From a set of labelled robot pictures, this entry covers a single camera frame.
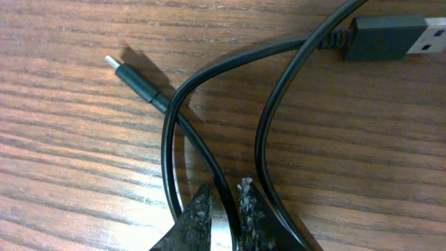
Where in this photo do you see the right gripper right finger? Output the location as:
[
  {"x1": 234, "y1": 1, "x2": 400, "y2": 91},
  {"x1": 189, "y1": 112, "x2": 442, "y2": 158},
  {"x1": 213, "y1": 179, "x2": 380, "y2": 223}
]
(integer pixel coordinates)
[{"x1": 238, "y1": 178, "x2": 304, "y2": 251}]

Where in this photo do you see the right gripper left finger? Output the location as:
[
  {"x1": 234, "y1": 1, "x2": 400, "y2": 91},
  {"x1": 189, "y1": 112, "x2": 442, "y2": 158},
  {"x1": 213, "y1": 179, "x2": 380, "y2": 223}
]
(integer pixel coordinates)
[{"x1": 150, "y1": 184, "x2": 212, "y2": 251}]

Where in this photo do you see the black USB cable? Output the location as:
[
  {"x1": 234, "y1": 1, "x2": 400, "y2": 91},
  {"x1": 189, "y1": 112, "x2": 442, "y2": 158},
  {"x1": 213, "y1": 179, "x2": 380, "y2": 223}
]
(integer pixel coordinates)
[{"x1": 160, "y1": 0, "x2": 446, "y2": 251}]

